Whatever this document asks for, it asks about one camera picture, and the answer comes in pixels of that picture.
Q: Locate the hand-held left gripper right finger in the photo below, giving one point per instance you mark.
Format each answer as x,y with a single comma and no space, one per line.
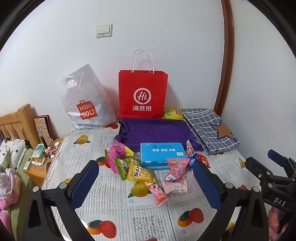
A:
207,183

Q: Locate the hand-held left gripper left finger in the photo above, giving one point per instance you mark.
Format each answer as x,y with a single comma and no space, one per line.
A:
85,183

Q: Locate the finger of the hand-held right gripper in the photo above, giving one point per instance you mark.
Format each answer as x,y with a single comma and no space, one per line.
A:
257,168
278,157

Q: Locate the small red snack packet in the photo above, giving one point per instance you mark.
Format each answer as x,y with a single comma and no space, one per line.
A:
203,160

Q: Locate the small blue snack packet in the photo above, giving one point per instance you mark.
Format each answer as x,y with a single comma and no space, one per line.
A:
192,162

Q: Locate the pale pink packet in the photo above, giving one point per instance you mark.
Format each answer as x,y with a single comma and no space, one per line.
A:
174,187

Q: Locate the pink snack packet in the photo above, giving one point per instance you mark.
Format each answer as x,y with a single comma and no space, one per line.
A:
177,168

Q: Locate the small pink white wrapper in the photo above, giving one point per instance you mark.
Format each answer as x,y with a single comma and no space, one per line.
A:
190,149

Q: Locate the green snack packet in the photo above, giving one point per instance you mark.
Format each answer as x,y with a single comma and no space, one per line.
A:
121,168

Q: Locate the magenta snack packet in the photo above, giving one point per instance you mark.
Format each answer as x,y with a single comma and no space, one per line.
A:
116,154

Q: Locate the long pink candy packet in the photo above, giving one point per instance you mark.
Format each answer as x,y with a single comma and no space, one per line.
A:
156,193

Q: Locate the yellow snack packet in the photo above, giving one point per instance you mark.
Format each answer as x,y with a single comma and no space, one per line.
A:
140,172

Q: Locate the purple towel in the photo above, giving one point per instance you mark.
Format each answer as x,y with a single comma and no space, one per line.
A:
152,131

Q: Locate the person's right hand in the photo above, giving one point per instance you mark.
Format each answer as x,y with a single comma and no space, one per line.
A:
274,220

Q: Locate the fruit print table cover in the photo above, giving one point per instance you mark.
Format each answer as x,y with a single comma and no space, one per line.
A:
111,208

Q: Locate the wooden nightstand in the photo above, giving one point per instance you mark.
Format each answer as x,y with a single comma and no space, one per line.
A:
37,172

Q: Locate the blue tissue pack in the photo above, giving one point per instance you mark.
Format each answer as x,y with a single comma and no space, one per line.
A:
161,155

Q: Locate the grey checked cloth with star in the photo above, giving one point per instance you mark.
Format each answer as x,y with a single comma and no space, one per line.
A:
208,129

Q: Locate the white remote control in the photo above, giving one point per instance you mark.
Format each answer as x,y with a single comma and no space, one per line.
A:
28,163

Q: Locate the green blanket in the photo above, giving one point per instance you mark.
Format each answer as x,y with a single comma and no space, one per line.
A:
24,185

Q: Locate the patterned book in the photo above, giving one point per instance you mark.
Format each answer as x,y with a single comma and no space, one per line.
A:
42,128

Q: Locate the pink clothing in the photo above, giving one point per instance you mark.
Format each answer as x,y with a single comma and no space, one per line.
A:
9,187

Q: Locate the large yellow snack bag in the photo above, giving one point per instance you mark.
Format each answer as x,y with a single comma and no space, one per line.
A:
173,114

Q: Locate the white floral pillow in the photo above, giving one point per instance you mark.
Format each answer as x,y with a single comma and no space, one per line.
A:
11,150

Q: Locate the white plastic shopping bag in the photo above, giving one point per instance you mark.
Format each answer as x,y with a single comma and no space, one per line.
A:
83,97

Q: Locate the wooden headboard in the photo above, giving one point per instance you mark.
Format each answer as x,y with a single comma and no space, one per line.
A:
16,120

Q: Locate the red paper bag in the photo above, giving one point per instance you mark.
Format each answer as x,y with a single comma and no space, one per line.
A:
143,92

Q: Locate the brown wooden door frame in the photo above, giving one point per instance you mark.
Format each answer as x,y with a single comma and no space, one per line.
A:
225,58

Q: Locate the white light switch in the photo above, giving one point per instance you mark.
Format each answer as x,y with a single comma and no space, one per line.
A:
104,30

